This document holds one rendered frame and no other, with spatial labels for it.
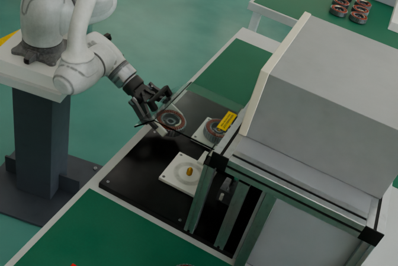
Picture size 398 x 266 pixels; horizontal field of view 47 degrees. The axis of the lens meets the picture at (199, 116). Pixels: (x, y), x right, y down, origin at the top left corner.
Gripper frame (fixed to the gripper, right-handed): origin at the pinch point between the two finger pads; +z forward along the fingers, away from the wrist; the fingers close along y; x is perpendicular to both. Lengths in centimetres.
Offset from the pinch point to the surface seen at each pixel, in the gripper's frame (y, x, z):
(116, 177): 27.6, -7.6, -0.1
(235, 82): -55, -5, 10
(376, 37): -166, 19, 57
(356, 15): -182, 13, 42
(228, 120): 14.1, 30.6, 10.1
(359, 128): 24, 64, 29
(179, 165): 11.6, -0.1, 12.3
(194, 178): 13.6, 3.0, 18.4
